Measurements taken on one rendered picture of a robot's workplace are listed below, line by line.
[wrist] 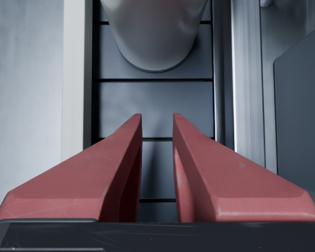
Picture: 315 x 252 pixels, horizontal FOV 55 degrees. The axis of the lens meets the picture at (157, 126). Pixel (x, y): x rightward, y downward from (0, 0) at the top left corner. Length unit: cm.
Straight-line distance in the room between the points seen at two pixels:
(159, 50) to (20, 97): 15
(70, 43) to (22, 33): 11
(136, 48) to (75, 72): 4
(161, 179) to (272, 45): 15
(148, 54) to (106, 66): 5
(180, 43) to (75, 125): 7
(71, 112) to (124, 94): 5
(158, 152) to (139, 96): 4
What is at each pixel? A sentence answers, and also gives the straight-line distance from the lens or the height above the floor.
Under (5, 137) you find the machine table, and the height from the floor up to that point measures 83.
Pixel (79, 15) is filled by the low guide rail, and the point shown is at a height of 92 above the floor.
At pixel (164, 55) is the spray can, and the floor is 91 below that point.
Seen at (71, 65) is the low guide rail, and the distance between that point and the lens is 17.
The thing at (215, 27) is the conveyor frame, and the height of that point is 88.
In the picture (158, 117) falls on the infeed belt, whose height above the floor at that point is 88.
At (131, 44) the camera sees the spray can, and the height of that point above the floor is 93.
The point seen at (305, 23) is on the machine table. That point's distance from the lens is 29.
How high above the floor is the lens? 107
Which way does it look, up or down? 85 degrees down
